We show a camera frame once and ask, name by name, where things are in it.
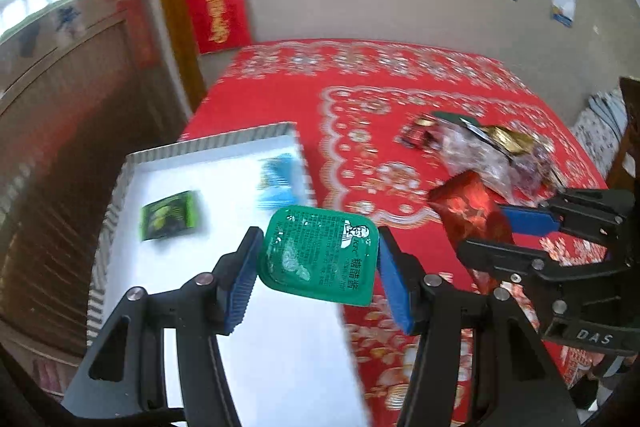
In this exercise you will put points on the clear candies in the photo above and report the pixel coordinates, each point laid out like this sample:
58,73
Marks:
475,157

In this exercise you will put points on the green sauce packet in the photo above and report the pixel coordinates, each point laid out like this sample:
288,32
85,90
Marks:
315,257

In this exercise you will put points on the green leaf-print snack packet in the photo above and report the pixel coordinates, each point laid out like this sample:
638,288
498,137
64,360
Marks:
169,214

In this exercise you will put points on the red wall poster gold calligraphy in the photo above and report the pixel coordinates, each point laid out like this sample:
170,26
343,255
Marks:
217,9

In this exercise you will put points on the red paper strip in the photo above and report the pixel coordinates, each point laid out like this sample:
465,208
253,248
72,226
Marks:
137,12

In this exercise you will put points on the floral patterned cloth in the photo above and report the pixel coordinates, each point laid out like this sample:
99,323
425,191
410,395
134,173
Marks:
597,127

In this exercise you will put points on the dark green snack packet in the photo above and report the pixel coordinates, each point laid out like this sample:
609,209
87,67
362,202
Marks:
452,119

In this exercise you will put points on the red foil snack packet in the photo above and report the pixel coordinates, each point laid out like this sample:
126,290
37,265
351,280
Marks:
465,212

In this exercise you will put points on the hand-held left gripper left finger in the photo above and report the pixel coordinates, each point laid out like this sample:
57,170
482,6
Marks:
242,279

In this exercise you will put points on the brown wooden door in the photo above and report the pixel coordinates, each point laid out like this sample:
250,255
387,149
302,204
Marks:
65,147

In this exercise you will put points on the wooden chair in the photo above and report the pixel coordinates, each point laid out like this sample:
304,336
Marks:
627,132

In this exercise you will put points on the red floral tablecloth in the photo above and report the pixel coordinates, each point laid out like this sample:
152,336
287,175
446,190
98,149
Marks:
380,72

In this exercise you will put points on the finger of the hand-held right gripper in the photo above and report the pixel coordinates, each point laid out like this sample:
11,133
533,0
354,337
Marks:
530,219
500,257

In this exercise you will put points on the blue snack packet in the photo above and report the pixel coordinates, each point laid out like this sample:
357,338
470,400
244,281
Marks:
280,182

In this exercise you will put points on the dark red chocolate packet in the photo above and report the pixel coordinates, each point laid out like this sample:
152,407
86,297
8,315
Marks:
420,136

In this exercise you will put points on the white tray with striped rim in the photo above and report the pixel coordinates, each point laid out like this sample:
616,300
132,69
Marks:
165,187

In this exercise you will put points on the gold foil snack packet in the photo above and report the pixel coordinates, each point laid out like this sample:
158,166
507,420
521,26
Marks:
512,141

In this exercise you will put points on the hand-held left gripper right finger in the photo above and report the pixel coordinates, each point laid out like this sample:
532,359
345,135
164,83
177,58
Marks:
395,287

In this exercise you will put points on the wooden door frame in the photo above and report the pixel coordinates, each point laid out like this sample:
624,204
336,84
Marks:
175,7

